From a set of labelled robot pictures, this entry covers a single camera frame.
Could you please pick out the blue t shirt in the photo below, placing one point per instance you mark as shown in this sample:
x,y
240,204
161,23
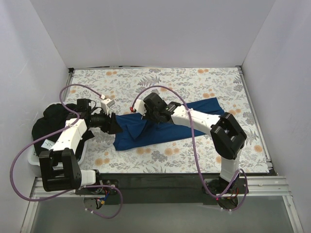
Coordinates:
x,y
137,132

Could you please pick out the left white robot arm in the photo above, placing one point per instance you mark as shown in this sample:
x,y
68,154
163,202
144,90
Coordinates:
x,y
59,166

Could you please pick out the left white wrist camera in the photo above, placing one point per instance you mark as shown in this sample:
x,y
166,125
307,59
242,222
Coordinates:
x,y
106,104

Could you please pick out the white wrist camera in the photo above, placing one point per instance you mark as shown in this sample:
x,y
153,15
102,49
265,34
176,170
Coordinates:
x,y
138,107
106,104

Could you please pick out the white plastic basket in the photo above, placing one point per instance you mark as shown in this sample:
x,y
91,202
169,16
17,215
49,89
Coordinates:
x,y
33,158

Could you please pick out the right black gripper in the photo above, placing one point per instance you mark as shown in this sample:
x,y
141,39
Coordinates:
x,y
146,107

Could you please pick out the floral table cloth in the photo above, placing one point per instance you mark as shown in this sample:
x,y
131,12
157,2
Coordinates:
x,y
172,84

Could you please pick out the white paper label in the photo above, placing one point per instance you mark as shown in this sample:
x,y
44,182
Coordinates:
x,y
47,144

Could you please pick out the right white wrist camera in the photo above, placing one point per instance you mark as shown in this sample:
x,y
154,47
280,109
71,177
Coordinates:
x,y
138,107

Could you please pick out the aluminium frame rail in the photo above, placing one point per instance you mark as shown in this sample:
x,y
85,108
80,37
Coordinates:
x,y
267,208

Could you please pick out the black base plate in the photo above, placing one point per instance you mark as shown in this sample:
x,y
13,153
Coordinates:
x,y
146,188

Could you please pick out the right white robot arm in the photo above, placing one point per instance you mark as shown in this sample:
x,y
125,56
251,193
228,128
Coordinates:
x,y
227,135

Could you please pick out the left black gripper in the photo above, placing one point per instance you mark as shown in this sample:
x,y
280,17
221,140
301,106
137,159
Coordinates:
x,y
110,123

